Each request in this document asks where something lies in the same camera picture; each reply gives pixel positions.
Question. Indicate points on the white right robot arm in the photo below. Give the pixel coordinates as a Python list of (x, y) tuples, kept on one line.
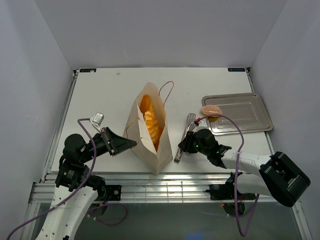
[(270, 175)]

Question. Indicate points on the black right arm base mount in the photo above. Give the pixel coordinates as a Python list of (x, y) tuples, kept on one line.
[(224, 192)]

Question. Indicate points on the long baguette fake bread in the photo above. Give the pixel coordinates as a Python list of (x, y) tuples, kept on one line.
[(146, 104)]

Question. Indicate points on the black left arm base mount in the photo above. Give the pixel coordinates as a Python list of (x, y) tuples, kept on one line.
[(109, 193)]

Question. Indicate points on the metal bread tongs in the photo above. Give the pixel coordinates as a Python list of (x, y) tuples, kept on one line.
[(190, 125)]

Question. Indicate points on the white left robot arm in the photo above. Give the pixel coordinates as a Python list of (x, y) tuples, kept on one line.
[(76, 188)]

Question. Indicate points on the aluminium frame rail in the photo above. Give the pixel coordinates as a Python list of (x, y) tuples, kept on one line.
[(145, 188)]

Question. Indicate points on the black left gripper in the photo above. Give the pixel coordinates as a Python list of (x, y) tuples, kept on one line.
[(117, 144)]

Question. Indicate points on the metal baking tray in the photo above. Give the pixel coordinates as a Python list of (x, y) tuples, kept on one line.
[(247, 110)]

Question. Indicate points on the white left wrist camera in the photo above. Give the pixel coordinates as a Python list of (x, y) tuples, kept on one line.
[(96, 121)]

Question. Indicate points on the beige paper bag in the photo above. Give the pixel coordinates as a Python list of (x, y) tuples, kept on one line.
[(155, 156)]

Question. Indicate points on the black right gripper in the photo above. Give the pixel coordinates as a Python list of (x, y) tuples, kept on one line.
[(186, 145)]

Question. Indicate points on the ring shaped fake bread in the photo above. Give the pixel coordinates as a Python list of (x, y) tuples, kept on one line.
[(152, 125)]

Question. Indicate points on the pink sugared fake doughnut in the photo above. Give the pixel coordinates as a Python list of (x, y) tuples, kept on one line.
[(211, 110)]

